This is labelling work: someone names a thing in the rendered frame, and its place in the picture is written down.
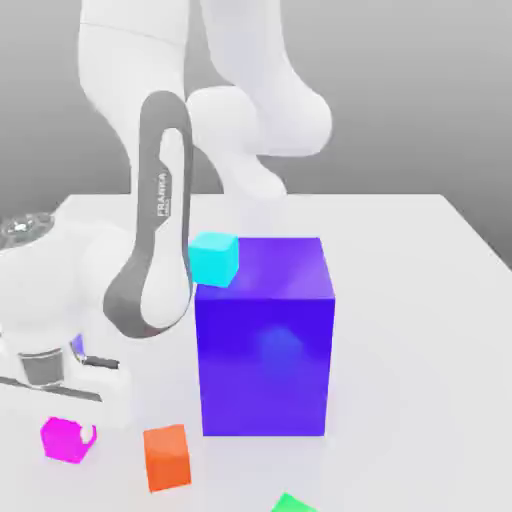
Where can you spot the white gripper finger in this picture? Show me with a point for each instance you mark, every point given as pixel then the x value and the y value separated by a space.
pixel 86 434

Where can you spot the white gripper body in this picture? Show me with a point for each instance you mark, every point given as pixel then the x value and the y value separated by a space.
pixel 48 402

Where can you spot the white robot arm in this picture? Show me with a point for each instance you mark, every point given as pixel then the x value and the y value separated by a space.
pixel 120 80

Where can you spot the small magenta cube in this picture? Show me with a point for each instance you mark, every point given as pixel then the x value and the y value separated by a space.
pixel 62 440

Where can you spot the small orange cube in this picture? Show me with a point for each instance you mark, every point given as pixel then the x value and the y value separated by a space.
pixel 166 460

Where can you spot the small cyan cube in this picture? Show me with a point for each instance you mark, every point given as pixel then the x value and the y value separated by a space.
pixel 212 260

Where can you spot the small green cube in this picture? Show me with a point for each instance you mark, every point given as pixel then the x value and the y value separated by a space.
pixel 292 504

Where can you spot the large blue box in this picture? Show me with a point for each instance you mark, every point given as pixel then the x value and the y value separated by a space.
pixel 264 360

